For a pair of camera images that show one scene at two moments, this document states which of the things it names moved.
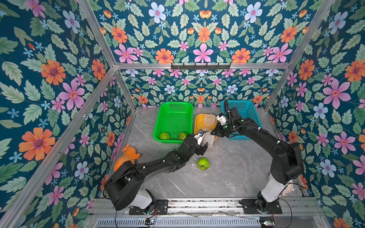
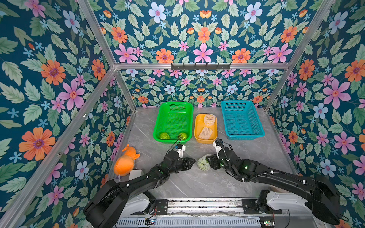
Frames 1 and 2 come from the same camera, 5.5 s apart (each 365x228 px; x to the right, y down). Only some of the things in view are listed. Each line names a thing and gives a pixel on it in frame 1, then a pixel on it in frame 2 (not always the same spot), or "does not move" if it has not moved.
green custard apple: x=203 y=164 does not move
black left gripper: x=201 y=150 to x=186 y=166
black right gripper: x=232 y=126 to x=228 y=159
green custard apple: x=182 y=136 does not move
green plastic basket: x=174 y=118 does not move
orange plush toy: x=130 y=155 does not move
